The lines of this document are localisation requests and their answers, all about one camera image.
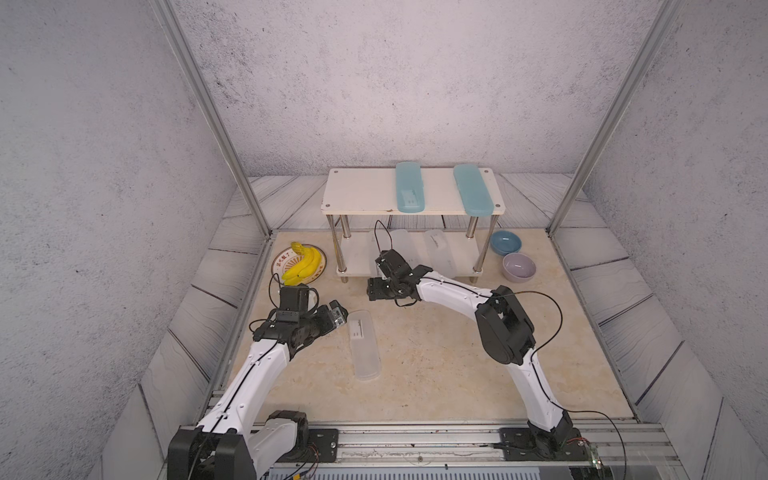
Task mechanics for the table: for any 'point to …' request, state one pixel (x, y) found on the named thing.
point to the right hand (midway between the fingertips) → (374, 290)
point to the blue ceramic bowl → (505, 242)
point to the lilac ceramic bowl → (518, 267)
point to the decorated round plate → (288, 257)
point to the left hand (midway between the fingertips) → (340, 317)
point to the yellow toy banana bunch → (304, 267)
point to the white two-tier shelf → (373, 191)
